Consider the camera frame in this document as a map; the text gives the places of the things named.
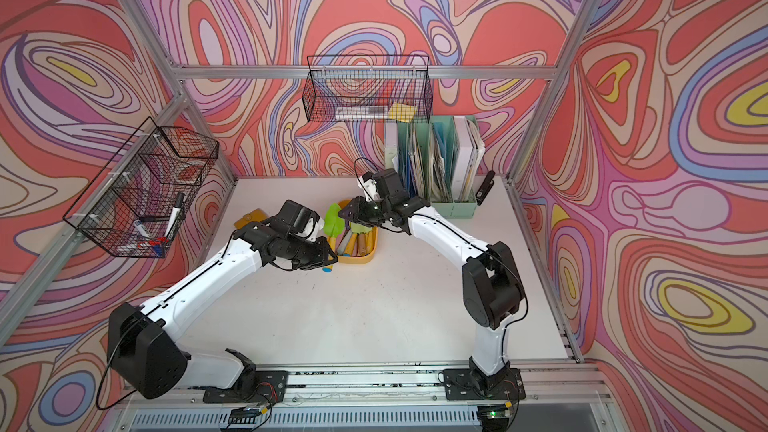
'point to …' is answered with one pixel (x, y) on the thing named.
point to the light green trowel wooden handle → (361, 230)
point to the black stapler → (485, 188)
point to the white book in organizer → (467, 156)
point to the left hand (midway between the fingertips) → (338, 260)
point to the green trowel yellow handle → (334, 227)
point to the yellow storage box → (347, 245)
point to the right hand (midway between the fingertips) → (345, 222)
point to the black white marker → (175, 215)
